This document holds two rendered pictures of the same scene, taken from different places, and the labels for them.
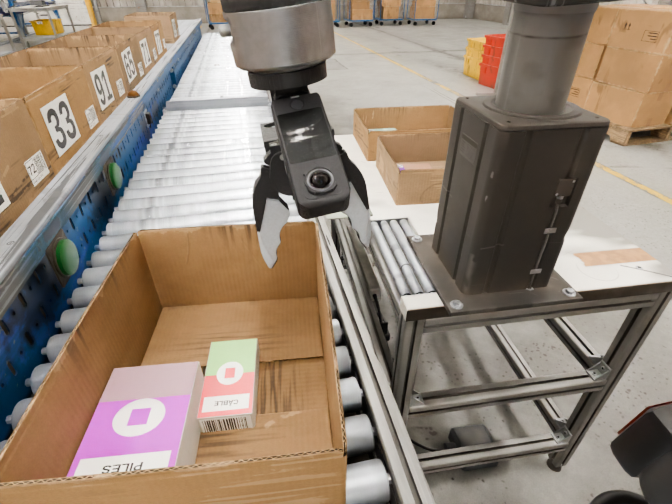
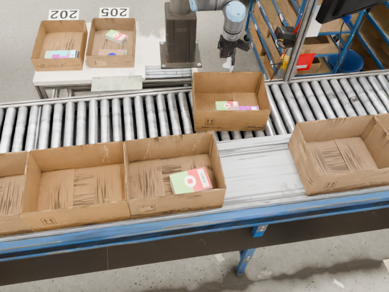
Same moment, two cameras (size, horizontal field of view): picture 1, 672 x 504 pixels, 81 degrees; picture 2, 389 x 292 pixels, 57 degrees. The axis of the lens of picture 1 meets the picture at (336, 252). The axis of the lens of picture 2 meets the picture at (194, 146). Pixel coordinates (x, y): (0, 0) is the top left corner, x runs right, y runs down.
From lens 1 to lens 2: 1.93 m
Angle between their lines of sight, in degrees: 63
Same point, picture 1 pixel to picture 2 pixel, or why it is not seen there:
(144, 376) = not seen: hidden behind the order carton
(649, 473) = (281, 36)
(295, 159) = (243, 45)
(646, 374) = not seen: hidden behind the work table
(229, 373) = (227, 105)
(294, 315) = (201, 98)
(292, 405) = (230, 99)
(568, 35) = not seen: outside the picture
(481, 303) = (198, 59)
